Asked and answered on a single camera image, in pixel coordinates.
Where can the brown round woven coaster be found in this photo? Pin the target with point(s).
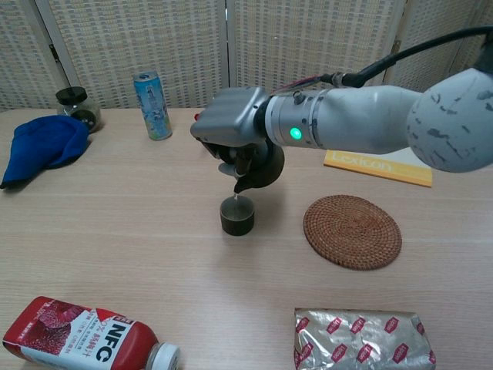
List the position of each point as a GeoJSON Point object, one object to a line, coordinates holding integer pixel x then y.
{"type": "Point", "coordinates": [352, 231]}

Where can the small dark teacup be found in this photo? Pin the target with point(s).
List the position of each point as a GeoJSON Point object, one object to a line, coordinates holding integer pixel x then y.
{"type": "Point", "coordinates": [237, 223]}

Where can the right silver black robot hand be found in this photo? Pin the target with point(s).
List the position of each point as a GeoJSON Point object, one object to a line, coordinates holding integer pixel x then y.
{"type": "Point", "coordinates": [231, 115]}

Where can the glass jar with black lid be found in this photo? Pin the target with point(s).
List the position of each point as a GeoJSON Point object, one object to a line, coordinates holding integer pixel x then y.
{"type": "Point", "coordinates": [73, 102]}

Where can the red NFC juice bottle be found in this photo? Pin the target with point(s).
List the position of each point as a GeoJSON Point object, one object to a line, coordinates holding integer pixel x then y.
{"type": "Point", "coordinates": [77, 339]}

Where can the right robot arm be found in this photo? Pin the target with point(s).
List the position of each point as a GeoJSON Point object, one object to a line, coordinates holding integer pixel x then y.
{"type": "Point", "coordinates": [366, 115]}

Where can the yellow white Lexicon book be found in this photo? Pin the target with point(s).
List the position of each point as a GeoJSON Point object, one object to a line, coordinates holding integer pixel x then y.
{"type": "Point", "coordinates": [385, 167]}

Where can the blue fabric hat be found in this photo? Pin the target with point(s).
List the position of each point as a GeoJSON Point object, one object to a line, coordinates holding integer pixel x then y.
{"type": "Point", "coordinates": [42, 146]}

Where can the light blue drink can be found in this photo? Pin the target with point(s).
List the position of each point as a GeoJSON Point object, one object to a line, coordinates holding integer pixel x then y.
{"type": "Point", "coordinates": [154, 108]}

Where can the black teapot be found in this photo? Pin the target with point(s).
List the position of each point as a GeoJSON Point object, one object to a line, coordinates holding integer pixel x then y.
{"type": "Point", "coordinates": [269, 167]}

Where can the silver red foil packet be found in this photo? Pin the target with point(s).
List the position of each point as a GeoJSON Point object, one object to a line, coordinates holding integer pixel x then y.
{"type": "Point", "coordinates": [362, 343]}

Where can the woven folding screen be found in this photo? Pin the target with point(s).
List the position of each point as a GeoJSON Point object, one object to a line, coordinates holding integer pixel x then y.
{"type": "Point", "coordinates": [154, 38]}

